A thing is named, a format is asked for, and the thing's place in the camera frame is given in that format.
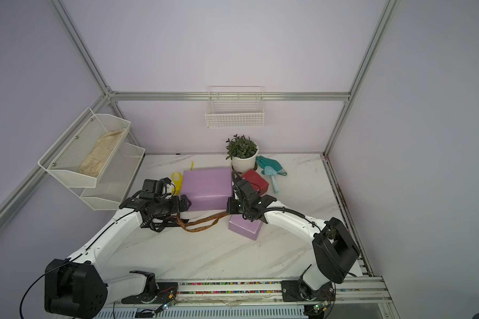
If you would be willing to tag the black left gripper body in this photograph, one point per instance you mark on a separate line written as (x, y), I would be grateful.
(166, 207)

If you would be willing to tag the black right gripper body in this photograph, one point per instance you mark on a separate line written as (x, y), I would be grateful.
(238, 209)

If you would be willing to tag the red gift box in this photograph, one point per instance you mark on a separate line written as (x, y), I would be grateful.
(257, 182)

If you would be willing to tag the black lettered ribbon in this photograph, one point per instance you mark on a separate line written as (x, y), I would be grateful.
(158, 223)

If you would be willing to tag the small purple gift box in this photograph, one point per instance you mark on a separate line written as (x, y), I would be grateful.
(245, 227)

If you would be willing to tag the large purple gift box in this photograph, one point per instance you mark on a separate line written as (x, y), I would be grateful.
(208, 189)

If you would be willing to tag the yellow satin ribbon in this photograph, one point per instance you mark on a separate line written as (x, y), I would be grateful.
(177, 180)

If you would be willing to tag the brown satin ribbon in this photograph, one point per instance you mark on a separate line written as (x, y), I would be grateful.
(200, 224)

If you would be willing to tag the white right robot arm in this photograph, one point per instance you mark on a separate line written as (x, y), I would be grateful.
(335, 251)

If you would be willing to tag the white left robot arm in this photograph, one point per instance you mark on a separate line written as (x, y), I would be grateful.
(76, 287)

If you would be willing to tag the white plant pot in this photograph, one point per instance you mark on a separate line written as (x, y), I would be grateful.
(242, 165)

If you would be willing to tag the teal cloth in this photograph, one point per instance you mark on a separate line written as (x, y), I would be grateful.
(264, 162)

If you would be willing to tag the green potted plant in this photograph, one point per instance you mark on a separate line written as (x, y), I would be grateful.
(241, 147)

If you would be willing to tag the beige cloth in shelf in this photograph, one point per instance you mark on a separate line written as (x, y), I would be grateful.
(94, 163)

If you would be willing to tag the white mesh two-tier shelf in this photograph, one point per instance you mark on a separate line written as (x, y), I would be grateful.
(110, 188)

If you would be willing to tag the white wire wall basket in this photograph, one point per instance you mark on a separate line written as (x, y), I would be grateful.
(235, 107)

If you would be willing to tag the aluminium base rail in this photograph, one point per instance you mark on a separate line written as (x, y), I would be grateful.
(356, 297)

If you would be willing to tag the aluminium frame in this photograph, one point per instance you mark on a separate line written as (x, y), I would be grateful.
(94, 95)

